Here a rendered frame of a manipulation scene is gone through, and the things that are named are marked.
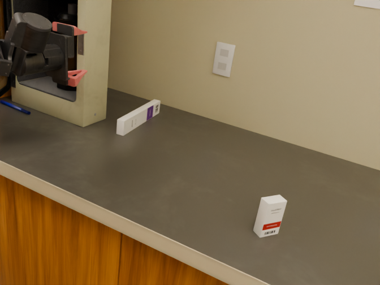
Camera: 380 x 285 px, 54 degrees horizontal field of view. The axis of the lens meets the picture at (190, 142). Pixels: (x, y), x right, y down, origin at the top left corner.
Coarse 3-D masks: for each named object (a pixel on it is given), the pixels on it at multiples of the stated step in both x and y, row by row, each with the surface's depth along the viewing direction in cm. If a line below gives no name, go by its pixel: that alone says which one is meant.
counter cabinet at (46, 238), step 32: (0, 192) 101; (32, 192) 95; (0, 224) 106; (32, 224) 99; (64, 224) 92; (96, 224) 87; (0, 256) 111; (32, 256) 103; (64, 256) 96; (96, 256) 90; (128, 256) 85; (160, 256) 80
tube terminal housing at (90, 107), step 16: (80, 0) 103; (96, 0) 106; (80, 16) 105; (96, 16) 108; (96, 32) 110; (96, 48) 112; (80, 64) 110; (96, 64) 114; (16, 80) 125; (80, 80) 112; (96, 80) 116; (16, 96) 127; (32, 96) 124; (48, 96) 120; (80, 96) 114; (96, 96) 118; (48, 112) 122; (64, 112) 119; (80, 112) 116; (96, 112) 121
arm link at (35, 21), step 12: (12, 24) 72; (24, 24) 71; (36, 24) 73; (48, 24) 75; (12, 36) 72; (24, 36) 73; (36, 36) 73; (48, 36) 75; (12, 48) 73; (24, 48) 74; (36, 48) 75; (0, 60) 72; (0, 72) 74
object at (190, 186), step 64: (0, 128) 108; (64, 128) 115; (192, 128) 129; (64, 192) 84; (128, 192) 87; (192, 192) 91; (256, 192) 95; (320, 192) 100; (192, 256) 72; (256, 256) 72; (320, 256) 75
